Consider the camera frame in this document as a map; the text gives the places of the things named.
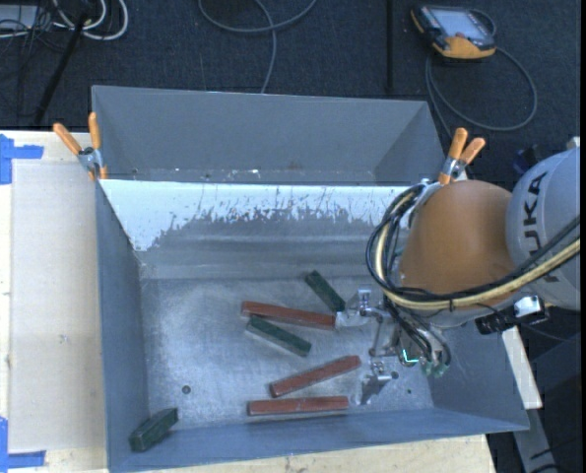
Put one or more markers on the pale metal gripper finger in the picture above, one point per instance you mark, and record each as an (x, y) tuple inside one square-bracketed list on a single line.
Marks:
[(354, 311), (373, 385)]

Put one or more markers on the dark green flat block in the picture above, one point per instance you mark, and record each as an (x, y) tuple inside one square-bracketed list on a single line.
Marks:
[(279, 335), (326, 291), (153, 429)]

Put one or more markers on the red-brown flat block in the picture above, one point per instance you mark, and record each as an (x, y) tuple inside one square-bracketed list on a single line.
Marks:
[(317, 375), (297, 405), (287, 315)]

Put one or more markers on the grey metal bin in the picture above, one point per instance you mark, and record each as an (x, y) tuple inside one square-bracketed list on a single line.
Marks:
[(214, 343)]

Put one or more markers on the pale wood flat board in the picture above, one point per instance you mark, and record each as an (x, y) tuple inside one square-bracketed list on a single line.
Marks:
[(51, 303)]

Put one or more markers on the black cylinder on white bracket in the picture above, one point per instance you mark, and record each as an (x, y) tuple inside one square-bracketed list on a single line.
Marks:
[(506, 319)]

